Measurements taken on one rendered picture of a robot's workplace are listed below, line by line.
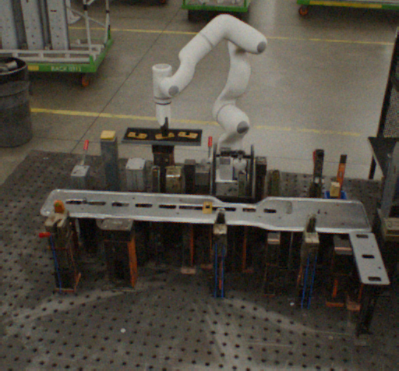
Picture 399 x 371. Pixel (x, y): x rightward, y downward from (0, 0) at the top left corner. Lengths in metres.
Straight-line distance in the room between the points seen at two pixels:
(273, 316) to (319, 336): 0.19
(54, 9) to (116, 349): 4.72
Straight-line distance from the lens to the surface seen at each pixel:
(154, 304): 2.24
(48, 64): 6.09
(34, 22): 6.40
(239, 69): 2.48
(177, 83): 2.24
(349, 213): 2.29
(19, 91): 4.78
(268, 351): 2.10
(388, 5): 8.74
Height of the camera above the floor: 2.32
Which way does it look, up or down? 32 degrees down
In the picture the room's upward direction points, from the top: straight up
